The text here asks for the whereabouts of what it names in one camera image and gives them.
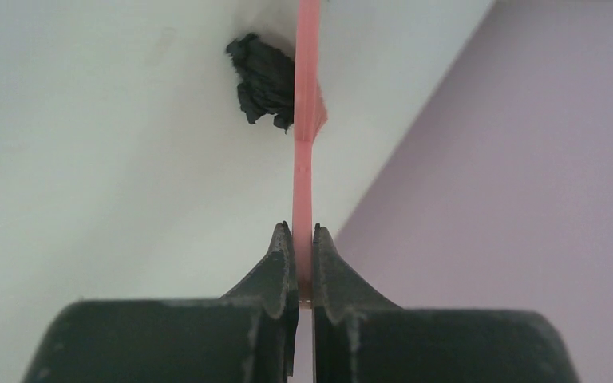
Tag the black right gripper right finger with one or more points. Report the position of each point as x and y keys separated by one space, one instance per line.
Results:
x=361 y=336

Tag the pink hand brush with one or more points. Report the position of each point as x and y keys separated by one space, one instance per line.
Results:
x=309 y=117

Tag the black paper scrap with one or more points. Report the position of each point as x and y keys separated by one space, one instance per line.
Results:
x=266 y=80

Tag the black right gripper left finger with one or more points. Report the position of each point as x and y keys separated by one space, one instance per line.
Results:
x=246 y=335

